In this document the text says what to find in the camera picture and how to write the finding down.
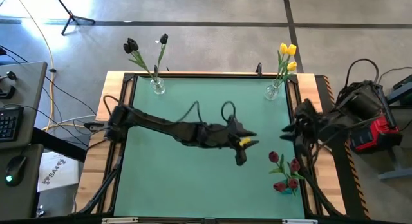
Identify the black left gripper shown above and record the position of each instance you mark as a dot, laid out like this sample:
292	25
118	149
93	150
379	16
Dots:
233	137

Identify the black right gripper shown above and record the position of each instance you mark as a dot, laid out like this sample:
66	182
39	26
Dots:
307	122

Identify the red tulip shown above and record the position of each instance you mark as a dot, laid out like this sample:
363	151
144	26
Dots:
279	186
274	156
295	165
293	183

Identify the yellow tulip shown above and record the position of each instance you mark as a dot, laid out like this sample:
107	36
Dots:
292	50
292	66
283	48

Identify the green flower stem with leaves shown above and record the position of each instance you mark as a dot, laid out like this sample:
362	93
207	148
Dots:
163	39

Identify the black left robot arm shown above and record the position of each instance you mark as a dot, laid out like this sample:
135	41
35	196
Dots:
151	121

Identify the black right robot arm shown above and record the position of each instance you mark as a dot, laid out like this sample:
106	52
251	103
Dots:
363	101

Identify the clear ribbed narrow-neck vase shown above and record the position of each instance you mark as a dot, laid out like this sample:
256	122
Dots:
271	92

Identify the blue glass vase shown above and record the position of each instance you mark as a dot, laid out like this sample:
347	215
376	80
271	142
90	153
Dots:
287	192

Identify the clear diamond-cut glass vase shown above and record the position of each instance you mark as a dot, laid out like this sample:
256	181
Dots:
158	87

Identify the black hazard-striped platform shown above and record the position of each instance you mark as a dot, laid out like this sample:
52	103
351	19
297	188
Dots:
342	172

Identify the green table mat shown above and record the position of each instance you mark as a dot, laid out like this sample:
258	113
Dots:
180	179

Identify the red and black box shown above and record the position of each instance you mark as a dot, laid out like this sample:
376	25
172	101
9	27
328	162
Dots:
370	137

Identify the white label strip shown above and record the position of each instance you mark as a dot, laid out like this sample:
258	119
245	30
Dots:
119	220
299	221

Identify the grey metal stand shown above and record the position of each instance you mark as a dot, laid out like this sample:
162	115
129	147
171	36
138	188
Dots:
396	174

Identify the dark equipment box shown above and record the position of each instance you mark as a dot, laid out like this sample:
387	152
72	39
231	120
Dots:
402	92

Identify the white printed paper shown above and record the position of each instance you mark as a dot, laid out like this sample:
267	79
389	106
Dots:
58	172

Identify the black desk support bar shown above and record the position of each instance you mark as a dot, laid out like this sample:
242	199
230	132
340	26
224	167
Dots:
54	142

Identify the black tripod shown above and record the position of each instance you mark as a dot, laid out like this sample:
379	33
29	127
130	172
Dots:
71	17

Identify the grey desk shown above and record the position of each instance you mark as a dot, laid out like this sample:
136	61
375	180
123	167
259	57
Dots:
29	198
29	89

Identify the black computer mouse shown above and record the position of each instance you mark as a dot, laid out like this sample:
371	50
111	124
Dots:
16	169

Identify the black keyboard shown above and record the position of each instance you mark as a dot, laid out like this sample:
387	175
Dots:
11	124

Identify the black desk clamp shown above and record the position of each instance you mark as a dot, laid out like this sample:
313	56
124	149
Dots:
8	92

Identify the black frame post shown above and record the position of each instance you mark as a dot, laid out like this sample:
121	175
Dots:
103	188
325	198

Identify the black table frame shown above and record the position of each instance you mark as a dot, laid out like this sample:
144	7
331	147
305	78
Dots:
209	75

